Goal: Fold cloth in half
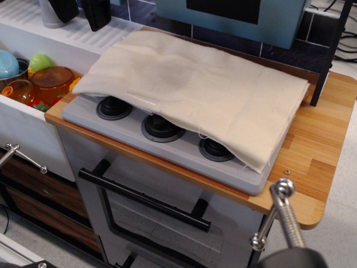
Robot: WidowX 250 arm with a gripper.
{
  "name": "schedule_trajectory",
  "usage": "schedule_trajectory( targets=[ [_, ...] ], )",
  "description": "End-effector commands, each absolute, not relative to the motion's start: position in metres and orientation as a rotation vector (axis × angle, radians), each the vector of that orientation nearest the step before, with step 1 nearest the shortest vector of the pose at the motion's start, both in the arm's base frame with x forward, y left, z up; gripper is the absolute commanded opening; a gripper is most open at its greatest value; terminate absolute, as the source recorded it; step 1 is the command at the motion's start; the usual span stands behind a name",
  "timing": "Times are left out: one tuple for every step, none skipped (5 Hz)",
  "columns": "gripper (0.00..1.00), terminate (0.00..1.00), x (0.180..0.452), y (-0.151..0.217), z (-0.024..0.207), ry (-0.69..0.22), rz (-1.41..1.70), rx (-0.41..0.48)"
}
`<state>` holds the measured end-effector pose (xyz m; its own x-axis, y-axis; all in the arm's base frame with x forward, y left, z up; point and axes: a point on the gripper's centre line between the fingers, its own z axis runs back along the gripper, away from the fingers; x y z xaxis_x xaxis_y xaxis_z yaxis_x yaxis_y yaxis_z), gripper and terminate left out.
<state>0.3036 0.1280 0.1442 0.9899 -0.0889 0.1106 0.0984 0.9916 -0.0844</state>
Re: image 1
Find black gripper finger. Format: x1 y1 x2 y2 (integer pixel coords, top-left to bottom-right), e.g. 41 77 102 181
82 0 112 31
49 0 79 23

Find cream cloth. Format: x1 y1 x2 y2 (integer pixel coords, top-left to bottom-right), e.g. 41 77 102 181
73 31 310 173

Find grey faucet base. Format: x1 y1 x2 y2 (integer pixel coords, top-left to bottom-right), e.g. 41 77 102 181
39 0 66 28

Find white toy sink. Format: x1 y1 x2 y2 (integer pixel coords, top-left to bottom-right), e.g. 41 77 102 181
1 1 142 181

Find green plastic toy fruit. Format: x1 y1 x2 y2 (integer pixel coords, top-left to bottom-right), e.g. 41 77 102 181
30 54 54 71

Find steel metal pot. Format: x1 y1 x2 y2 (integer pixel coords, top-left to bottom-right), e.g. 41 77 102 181
0 58 30 90

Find orange transparent pot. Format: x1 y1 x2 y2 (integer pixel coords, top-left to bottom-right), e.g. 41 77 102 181
31 66 75 106

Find yellow toy corn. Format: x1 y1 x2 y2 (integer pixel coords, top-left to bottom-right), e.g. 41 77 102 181
69 77 81 92

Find light blue plastic bowl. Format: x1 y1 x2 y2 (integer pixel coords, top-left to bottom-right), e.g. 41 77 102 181
0 50 19 79

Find orange transparent cup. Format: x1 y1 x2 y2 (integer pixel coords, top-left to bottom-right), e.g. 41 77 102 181
1 79 35 105

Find black left stove knob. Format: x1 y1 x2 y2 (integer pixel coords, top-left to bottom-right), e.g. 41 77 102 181
97 96 132 121

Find black stove knob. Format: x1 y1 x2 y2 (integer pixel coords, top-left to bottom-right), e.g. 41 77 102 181
199 138 234 162
141 114 185 143
97 96 132 121

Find red toy strawberry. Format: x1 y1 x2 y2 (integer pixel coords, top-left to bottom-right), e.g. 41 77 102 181
29 94 65 112

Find grey toy stove top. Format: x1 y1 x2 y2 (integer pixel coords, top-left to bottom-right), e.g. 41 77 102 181
61 95 282 195

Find black middle stove knob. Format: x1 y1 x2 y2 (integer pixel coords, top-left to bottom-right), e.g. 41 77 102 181
141 114 185 143

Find silver clamp screw left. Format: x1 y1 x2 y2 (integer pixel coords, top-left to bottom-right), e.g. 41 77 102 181
1 143 48 174

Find silver clamp screw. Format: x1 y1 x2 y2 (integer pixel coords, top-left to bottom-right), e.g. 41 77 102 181
250 178 306 251
1 143 48 174

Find black right stove knob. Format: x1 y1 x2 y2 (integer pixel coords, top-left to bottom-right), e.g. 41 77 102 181
199 138 234 162

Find teal toy microwave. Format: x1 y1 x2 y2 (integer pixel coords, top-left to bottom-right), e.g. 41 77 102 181
156 1 311 49

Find wooden drawer cabinet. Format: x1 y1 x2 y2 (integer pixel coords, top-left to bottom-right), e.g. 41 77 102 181
1 156 104 261

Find white toy oven door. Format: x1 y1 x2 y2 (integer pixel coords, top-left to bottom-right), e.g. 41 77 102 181
74 152 264 268

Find wooden counter top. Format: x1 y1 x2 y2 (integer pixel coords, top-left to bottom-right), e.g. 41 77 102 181
45 62 356 229

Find silver clamp screw right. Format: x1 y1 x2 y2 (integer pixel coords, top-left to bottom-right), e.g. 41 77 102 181
250 178 306 251

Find black oven door handle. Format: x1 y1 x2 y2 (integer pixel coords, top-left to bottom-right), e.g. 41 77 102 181
78 159 212 233

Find black cables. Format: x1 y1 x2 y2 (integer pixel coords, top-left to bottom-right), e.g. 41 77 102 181
308 0 357 63

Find black metal stand post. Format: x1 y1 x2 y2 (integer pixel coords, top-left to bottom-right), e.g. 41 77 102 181
310 0 354 107

